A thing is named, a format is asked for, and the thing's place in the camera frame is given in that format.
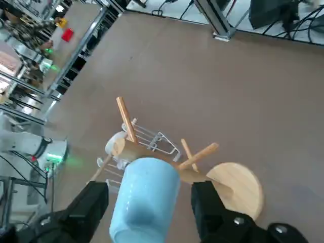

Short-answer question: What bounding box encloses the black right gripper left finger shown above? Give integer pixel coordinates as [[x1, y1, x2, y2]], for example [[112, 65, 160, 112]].
[[0, 181, 110, 243]]

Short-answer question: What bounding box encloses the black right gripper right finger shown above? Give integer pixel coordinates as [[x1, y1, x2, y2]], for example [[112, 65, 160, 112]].
[[190, 181, 314, 243]]

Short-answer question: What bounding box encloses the light blue cup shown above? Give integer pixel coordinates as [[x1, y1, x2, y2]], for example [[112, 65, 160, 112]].
[[109, 156, 182, 243]]

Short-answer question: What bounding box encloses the wooden cup rack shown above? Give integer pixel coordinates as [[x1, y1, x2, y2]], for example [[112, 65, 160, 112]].
[[86, 97, 264, 221]]

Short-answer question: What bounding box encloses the white cup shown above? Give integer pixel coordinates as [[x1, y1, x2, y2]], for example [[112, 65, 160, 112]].
[[105, 132, 129, 155]]

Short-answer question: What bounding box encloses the red box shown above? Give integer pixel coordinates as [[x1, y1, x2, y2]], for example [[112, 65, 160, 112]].
[[61, 28, 75, 43]]

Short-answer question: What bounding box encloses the long black power adapter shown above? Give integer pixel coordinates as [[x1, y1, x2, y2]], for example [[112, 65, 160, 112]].
[[249, 0, 300, 30]]

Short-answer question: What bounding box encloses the white wire dish rack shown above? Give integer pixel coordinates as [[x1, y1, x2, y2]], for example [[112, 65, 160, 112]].
[[97, 117, 183, 197]]

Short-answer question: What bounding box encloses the aluminium camera mast with bracket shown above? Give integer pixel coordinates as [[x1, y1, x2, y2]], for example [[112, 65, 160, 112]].
[[194, 0, 237, 42]]

